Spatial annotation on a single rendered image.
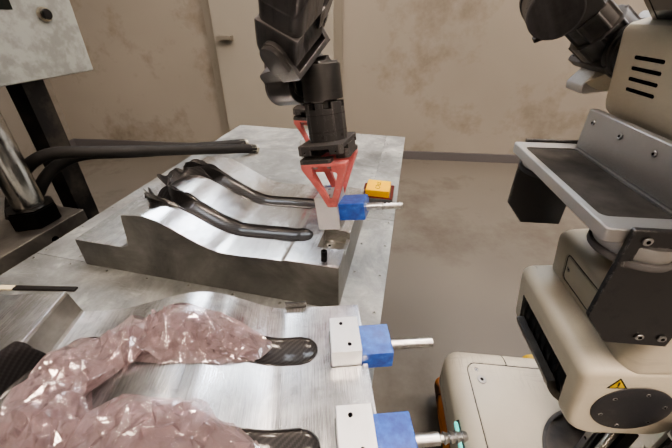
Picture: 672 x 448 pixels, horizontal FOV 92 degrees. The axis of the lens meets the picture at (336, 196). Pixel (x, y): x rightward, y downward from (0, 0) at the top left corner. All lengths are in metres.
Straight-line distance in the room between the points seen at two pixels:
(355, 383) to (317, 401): 0.05
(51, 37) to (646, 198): 1.29
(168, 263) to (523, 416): 0.98
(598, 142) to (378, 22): 2.49
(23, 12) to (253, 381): 1.03
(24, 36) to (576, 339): 1.32
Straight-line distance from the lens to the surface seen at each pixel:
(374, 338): 0.45
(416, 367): 1.49
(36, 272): 0.84
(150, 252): 0.67
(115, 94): 3.87
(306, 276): 0.53
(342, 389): 0.43
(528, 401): 1.20
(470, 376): 1.18
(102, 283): 0.74
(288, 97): 0.51
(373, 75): 2.99
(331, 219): 0.51
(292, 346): 0.47
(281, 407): 0.42
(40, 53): 1.20
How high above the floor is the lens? 1.23
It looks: 30 degrees down
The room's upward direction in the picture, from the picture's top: straight up
